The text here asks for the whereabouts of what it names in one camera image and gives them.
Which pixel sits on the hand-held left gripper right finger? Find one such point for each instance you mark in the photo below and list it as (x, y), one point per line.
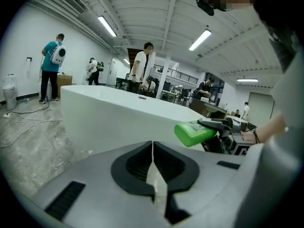
(209, 189)

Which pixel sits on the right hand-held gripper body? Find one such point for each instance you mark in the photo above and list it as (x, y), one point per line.
(231, 140)

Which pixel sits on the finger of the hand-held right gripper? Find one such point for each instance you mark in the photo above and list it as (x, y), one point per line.
(215, 123)
(212, 144)

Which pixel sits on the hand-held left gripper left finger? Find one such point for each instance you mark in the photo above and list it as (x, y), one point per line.
(99, 186)

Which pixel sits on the green cleaner bottle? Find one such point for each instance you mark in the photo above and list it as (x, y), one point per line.
(192, 135)

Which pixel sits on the person's right forearm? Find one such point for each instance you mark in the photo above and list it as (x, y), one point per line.
(270, 128)

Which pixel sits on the wooden vanity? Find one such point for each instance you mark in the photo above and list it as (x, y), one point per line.
(206, 108)

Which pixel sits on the black wrist band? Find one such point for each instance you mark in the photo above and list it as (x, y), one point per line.
(256, 135)

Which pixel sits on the grey door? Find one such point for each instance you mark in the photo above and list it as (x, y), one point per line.
(260, 108)

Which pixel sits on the long ceiling light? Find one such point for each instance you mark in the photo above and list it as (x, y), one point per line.
(107, 26)
(247, 80)
(200, 40)
(126, 61)

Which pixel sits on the black railing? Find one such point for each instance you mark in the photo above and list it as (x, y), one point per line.
(180, 75)

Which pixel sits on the white pillar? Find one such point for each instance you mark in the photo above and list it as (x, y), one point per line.
(162, 77)

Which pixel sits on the white bathtub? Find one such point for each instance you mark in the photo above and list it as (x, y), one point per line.
(114, 117)

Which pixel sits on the person's grey shirt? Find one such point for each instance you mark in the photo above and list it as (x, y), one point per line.
(289, 98)

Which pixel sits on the wooden cabinet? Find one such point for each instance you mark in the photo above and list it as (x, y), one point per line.
(64, 84)

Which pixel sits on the white door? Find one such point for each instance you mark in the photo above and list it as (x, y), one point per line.
(112, 72)

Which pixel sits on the white power strip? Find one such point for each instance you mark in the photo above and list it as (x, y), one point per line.
(6, 115)

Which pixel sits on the white toilet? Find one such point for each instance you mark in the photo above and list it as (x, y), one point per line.
(9, 91)

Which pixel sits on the toilet paper holder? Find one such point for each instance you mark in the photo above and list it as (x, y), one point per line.
(29, 66)

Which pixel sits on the ceiling air vent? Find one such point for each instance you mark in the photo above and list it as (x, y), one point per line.
(70, 0)

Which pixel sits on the black head-worn camera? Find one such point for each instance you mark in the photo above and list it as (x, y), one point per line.
(205, 2)

